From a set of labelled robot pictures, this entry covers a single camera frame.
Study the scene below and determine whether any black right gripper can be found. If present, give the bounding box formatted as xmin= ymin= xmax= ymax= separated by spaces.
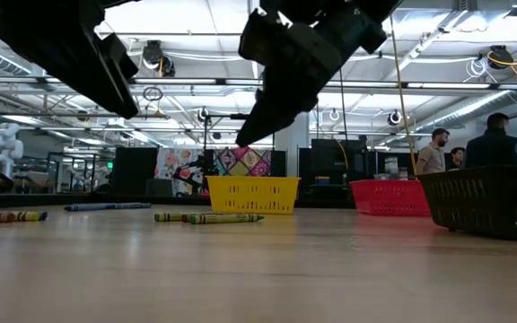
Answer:
xmin=235 ymin=0 xmax=403 ymax=148

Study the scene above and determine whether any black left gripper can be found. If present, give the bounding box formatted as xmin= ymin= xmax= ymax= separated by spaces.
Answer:
xmin=0 ymin=0 xmax=140 ymax=120

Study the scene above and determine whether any yellow plastic basket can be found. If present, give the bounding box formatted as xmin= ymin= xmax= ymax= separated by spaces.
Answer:
xmin=206 ymin=175 xmax=302 ymax=216

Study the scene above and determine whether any blue crayon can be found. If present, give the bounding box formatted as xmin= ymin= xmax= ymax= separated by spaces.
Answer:
xmin=112 ymin=202 xmax=153 ymax=211
xmin=64 ymin=203 xmax=118 ymax=213

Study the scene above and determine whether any white column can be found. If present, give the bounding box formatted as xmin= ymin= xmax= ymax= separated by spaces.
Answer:
xmin=284 ymin=111 xmax=311 ymax=179

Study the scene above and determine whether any colourful patterned panel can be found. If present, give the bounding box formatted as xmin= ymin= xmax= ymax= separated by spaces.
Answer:
xmin=153 ymin=145 xmax=273 ymax=197

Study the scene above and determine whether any black equipment rack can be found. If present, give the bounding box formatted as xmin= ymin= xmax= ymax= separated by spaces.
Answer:
xmin=298 ymin=137 xmax=370 ymax=201

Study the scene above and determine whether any black cabinet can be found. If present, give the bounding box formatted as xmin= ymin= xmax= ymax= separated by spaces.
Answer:
xmin=113 ymin=146 xmax=159 ymax=197

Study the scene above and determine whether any white robot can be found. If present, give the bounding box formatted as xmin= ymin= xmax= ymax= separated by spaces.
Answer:
xmin=0 ymin=122 xmax=24 ymax=180

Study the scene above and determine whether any clear container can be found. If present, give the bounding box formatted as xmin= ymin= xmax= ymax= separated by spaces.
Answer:
xmin=383 ymin=156 xmax=399 ymax=181

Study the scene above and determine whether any red plastic basket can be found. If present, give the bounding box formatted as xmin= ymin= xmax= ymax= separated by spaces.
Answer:
xmin=350 ymin=179 xmax=433 ymax=218

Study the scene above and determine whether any person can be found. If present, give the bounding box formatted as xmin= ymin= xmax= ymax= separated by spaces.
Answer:
xmin=416 ymin=127 xmax=451 ymax=176
xmin=449 ymin=146 xmax=466 ymax=170
xmin=463 ymin=112 xmax=517 ymax=170

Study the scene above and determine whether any black plastic basket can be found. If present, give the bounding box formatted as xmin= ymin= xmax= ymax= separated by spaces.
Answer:
xmin=417 ymin=165 xmax=517 ymax=240

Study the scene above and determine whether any black frame rig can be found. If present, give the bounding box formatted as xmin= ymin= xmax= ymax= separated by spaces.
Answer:
xmin=202 ymin=113 xmax=276 ymax=152

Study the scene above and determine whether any yellow hanging cable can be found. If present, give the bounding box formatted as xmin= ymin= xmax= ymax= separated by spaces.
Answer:
xmin=389 ymin=15 xmax=419 ymax=177

